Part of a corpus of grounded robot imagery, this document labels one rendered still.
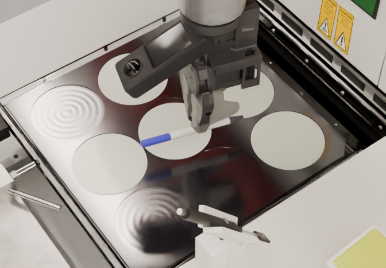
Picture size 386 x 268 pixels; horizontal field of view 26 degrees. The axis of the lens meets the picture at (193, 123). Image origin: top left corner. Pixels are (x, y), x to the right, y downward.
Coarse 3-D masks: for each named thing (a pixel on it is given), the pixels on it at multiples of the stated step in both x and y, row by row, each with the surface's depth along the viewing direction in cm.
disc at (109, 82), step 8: (120, 56) 123; (112, 64) 122; (104, 72) 121; (112, 72) 121; (104, 80) 120; (112, 80) 120; (120, 80) 120; (104, 88) 119; (112, 88) 119; (120, 88) 119; (152, 88) 119; (160, 88) 119; (112, 96) 118; (120, 96) 118; (128, 96) 118; (144, 96) 118; (152, 96) 118; (128, 104) 117; (136, 104) 117
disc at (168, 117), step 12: (156, 108) 116; (168, 108) 116; (180, 108) 116; (144, 120) 115; (156, 120) 115; (168, 120) 115; (180, 120) 115; (144, 132) 114; (156, 132) 114; (168, 132) 114; (204, 132) 114; (156, 144) 112; (168, 144) 112; (180, 144) 112; (192, 144) 112; (204, 144) 112; (168, 156) 111; (180, 156) 111
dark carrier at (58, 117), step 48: (48, 96) 118; (96, 96) 118; (288, 96) 118; (48, 144) 112; (240, 144) 112; (336, 144) 112; (144, 192) 108; (192, 192) 108; (240, 192) 108; (144, 240) 103; (192, 240) 103
